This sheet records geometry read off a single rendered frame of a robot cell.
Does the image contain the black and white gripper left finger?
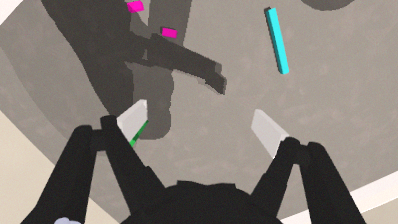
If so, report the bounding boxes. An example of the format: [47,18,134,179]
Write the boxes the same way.
[20,100,193,224]

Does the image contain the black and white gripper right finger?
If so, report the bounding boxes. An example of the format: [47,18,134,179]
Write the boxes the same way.
[233,109,367,224]

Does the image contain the green rod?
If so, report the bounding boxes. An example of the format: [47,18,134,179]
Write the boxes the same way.
[130,120,148,147]

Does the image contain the turquoise rod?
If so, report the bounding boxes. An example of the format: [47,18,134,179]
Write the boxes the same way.
[266,8,289,74]

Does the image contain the magenta rod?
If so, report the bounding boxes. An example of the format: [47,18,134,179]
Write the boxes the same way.
[162,28,177,38]
[127,1,144,13]

